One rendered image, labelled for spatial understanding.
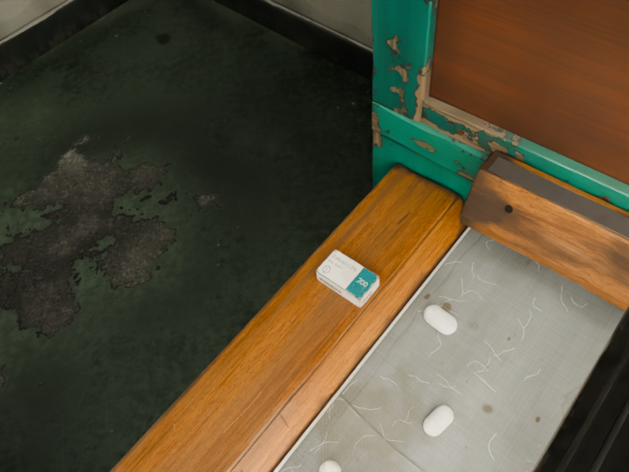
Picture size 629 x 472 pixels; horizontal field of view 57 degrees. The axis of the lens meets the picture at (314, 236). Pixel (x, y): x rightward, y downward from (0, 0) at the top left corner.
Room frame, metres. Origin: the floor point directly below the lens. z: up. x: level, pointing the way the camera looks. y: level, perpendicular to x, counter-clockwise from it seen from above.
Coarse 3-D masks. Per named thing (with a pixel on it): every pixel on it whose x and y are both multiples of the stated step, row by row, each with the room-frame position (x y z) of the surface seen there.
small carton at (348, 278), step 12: (336, 252) 0.35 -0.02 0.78; (324, 264) 0.34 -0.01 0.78; (336, 264) 0.33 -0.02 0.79; (348, 264) 0.33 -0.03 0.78; (324, 276) 0.32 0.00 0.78; (336, 276) 0.32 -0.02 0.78; (348, 276) 0.32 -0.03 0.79; (360, 276) 0.31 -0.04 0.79; (372, 276) 0.31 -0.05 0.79; (336, 288) 0.31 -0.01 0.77; (348, 288) 0.30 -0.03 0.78; (360, 288) 0.30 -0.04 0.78; (372, 288) 0.30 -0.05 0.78; (348, 300) 0.30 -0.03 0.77; (360, 300) 0.29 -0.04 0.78
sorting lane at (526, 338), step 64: (448, 256) 0.35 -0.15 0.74; (512, 256) 0.34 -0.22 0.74; (512, 320) 0.26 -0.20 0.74; (576, 320) 0.25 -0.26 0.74; (384, 384) 0.21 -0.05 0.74; (448, 384) 0.20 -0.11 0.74; (512, 384) 0.19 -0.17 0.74; (576, 384) 0.18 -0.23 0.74; (320, 448) 0.16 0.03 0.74; (384, 448) 0.15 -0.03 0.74; (448, 448) 0.14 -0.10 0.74; (512, 448) 0.13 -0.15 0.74
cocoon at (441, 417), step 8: (440, 408) 0.17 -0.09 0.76; (448, 408) 0.17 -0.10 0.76; (432, 416) 0.16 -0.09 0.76; (440, 416) 0.16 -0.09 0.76; (448, 416) 0.16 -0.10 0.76; (424, 424) 0.16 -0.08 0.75; (432, 424) 0.16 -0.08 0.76; (440, 424) 0.16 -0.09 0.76; (448, 424) 0.16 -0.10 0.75; (432, 432) 0.15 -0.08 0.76; (440, 432) 0.15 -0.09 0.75
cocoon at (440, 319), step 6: (432, 306) 0.28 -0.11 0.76; (438, 306) 0.28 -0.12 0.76; (426, 312) 0.27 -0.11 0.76; (432, 312) 0.27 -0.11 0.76; (438, 312) 0.27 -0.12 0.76; (444, 312) 0.27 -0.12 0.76; (426, 318) 0.27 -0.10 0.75; (432, 318) 0.26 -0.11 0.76; (438, 318) 0.26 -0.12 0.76; (444, 318) 0.26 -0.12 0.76; (450, 318) 0.26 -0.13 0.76; (432, 324) 0.26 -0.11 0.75; (438, 324) 0.26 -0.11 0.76; (444, 324) 0.26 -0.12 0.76; (450, 324) 0.25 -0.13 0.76; (456, 324) 0.26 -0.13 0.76; (438, 330) 0.25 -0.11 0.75; (444, 330) 0.25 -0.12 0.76; (450, 330) 0.25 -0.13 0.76
